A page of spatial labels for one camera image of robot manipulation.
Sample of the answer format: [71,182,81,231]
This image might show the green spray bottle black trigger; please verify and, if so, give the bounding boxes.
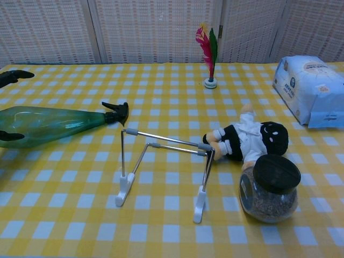
[0,101,130,149]

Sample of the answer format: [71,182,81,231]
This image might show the metal wire stand white feet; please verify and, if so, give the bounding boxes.
[115,128,216,224]

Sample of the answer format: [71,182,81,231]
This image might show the yellow white checkered tablecloth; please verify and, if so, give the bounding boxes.
[0,62,344,258]

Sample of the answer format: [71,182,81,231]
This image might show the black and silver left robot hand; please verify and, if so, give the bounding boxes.
[0,70,35,142]

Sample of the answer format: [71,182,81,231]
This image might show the white tissue paper package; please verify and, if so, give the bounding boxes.
[272,55,344,129]

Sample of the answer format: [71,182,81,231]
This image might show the glass jar with black lid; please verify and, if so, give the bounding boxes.
[239,154,302,224]

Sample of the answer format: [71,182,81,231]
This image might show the black and white plush doll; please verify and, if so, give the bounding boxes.
[202,103,290,173]

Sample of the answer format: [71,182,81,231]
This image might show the beige woven folding screen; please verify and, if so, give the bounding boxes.
[0,0,344,66]

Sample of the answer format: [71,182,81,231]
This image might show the red green feather shuttlecock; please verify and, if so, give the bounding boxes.
[195,23,219,89]

